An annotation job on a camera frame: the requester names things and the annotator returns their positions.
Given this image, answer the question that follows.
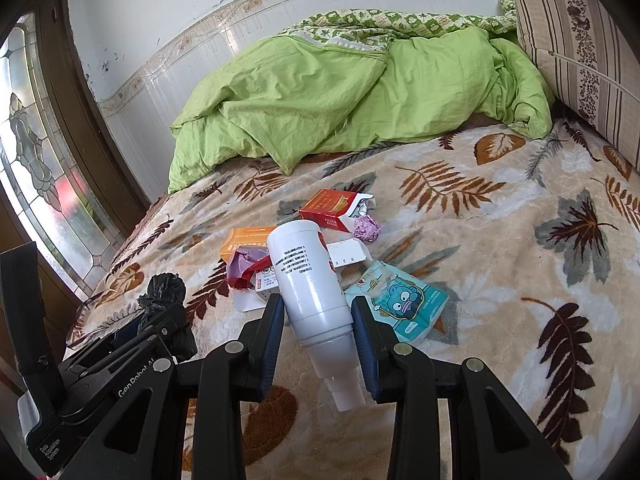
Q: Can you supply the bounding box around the leaf printed blanket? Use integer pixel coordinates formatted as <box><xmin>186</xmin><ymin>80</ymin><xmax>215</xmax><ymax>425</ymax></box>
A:
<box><xmin>65</xmin><ymin>120</ymin><xmax>640</xmax><ymax>480</ymax></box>

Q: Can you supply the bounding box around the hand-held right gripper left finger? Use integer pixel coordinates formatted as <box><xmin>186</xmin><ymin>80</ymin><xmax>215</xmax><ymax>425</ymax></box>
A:
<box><xmin>65</xmin><ymin>294</ymin><xmax>286</xmax><ymax>480</ymax></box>

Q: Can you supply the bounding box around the dark wooden window frame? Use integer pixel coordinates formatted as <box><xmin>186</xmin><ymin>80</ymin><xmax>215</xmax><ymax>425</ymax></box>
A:
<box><xmin>30</xmin><ymin>0</ymin><xmax>151</xmax><ymax>241</ymax></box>

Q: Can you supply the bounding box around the striped floral pillow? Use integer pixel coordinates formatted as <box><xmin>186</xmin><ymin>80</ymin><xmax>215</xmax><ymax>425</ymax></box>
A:
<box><xmin>514</xmin><ymin>0</ymin><xmax>640</xmax><ymax>171</ymax></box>

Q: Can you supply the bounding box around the blue cartoon packet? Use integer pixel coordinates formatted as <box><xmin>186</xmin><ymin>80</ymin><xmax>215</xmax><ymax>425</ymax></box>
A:
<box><xmin>342</xmin><ymin>260</ymin><xmax>450</xmax><ymax>345</ymax></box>

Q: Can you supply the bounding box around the white plastic bottle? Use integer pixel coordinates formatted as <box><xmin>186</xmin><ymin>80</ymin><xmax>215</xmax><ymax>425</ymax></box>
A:
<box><xmin>266</xmin><ymin>219</ymin><xmax>367</xmax><ymax>413</ymax></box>

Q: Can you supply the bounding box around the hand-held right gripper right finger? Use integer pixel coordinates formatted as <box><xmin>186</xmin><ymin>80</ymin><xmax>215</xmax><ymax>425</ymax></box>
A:
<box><xmin>350</xmin><ymin>296</ymin><xmax>573</xmax><ymax>480</ymax></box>

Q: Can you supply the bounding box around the crumpled purple paper ball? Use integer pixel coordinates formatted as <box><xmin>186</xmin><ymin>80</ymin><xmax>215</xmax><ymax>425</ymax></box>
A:
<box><xmin>353</xmin><ymin>215</ymin><xmax>382</xmax><ymax>243</ymax></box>

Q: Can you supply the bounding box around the purple plastic bag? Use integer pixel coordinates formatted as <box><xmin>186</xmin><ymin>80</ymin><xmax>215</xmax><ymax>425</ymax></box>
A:
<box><xmin>226</xmin><ymin>247</ymin><xmax>271</xmax><ymax>291</ymax></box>

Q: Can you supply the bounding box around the stained glass window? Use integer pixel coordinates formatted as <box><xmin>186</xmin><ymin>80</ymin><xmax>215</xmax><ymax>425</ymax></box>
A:
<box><xmin>0</xmin><ymin>12</ymin><xmax>123</xmax><ymax>306</ymax></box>

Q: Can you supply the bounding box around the red cigarette box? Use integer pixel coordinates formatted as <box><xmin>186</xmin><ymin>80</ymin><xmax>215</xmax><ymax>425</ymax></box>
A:
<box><xmin>298</xmin><ymin>189</ymin><xmax>377</xmax><ymax>232</ymax></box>

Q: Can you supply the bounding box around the white cardboard box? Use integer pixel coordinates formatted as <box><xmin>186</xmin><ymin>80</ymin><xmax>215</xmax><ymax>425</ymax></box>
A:
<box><xmin>235</xmin><ymin>266</ymin><xmax>283</xmax><ymax>313</ymax></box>

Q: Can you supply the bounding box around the black plastic bag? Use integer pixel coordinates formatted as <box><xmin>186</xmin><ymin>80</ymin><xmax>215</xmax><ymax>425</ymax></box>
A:
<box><xmin>137</xmin><ymin>272</ymin><xmax>198</xmax><ymax>361</ymax></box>

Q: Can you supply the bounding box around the orange cardboard box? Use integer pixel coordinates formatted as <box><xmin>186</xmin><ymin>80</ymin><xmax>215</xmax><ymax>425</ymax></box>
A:
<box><xmin>218</xmin><ymin>226</ymin><xmax>278</xmax><ymax>263</ymax></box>

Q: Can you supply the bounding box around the green quilt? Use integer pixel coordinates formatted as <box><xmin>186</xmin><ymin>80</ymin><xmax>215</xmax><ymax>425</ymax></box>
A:
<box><xmin>167</xmin><ymin>0</ymin><xmax>556</xmax><ymax>196</ymax></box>

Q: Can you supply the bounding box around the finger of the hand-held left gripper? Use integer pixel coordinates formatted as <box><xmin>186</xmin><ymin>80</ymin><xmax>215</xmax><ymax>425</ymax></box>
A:
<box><xmin>60</xmin><ymin>337</ymin><xmax>173</xmax><ymax>418</ymax></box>
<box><xmin>64</xmin><ymin>304</ymin><xmax>187</xmax><ymax>368</ymax></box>

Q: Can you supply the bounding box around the long white box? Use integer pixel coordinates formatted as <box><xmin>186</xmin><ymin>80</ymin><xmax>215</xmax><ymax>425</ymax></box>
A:
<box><xmin>325</xmin><ymin>239</ymin><xmax>373</xmax><ymax>271</ymax></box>

